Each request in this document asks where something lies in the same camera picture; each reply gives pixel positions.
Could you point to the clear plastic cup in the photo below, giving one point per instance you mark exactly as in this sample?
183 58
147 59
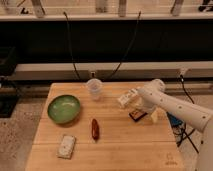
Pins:
94 86

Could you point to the black equipment at left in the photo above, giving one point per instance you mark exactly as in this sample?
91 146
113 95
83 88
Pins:
8 64

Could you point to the black and orange eraser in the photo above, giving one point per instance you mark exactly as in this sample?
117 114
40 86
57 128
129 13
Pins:
136 115

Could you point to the green ceramic bowl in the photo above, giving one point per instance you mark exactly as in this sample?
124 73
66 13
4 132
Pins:
63 109

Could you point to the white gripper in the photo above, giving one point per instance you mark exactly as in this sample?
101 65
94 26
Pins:
147 107

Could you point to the blue connector box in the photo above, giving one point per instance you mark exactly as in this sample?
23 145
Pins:
173 120

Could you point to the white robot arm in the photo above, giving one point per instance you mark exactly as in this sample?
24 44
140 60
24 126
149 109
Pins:
200 118

